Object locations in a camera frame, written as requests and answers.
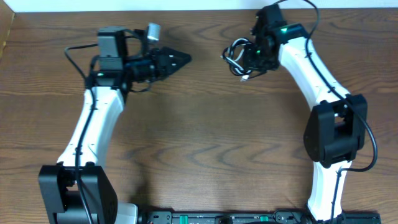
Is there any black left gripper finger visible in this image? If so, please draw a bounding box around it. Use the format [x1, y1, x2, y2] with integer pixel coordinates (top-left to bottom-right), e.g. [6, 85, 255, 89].
[162, 47, 192, 64]
[160, 61, 186, 80]

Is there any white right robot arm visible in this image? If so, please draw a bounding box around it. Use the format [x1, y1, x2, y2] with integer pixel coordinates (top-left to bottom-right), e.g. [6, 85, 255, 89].
[240, 4, 367, 223]

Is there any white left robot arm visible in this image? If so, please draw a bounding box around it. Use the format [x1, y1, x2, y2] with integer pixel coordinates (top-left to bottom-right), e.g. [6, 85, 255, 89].
[38, 23, 192, 223]

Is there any brown cardboard side panel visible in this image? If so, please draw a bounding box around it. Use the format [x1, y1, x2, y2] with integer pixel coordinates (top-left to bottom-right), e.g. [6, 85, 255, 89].
[0, 0, 15, 58]

